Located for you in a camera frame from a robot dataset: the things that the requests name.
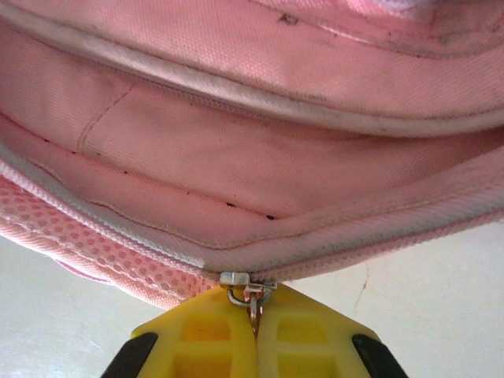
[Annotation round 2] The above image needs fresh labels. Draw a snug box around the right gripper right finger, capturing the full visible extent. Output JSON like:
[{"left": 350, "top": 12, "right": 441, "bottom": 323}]
[{"left": 254, "top": 282, "right": 406, "bottom": 378}]

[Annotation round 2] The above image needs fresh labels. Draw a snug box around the pink backpack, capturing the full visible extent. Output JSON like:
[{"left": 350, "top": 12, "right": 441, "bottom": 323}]
[{"left": 0, "top": 0, "right": 504, "bottom": 312}]

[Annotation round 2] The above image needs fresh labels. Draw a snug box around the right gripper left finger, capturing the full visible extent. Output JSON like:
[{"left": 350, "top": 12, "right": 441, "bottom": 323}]
[{"left": 104, "top": 287, "right": 260, "bottom": 378}]

